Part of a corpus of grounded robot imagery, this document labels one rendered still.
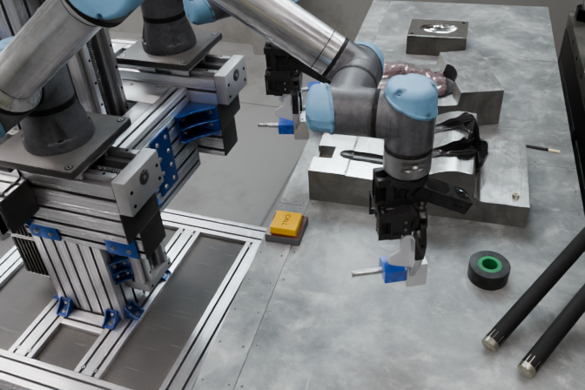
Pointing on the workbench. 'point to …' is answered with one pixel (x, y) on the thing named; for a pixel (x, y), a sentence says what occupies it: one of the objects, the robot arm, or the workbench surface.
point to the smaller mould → (436, 36)
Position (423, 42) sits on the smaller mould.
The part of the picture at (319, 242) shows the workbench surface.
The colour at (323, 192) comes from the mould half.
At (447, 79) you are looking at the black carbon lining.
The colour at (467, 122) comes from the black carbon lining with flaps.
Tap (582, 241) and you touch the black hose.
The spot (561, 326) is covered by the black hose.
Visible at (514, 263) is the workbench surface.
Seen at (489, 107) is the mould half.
